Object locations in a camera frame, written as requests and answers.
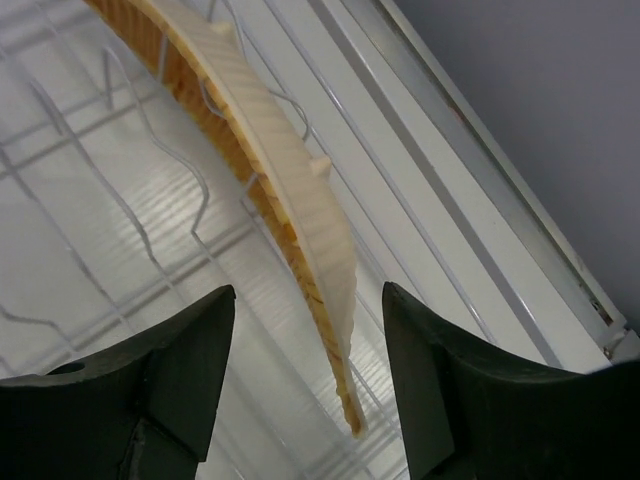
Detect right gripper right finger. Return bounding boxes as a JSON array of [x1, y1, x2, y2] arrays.
[[382, 282, 639, 479]]

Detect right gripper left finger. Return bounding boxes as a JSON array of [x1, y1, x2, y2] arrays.
[[1, 285, 235, 479]]

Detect fish-shaped woven plate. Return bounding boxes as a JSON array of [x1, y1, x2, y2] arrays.
[[93, 1, 367, 437]]

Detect white wire dish rack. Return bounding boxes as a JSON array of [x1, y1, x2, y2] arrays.
[[1, 1, 474, 479]]

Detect white side rail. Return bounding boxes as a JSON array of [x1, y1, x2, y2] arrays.
[[312, 1, 639, 369]]

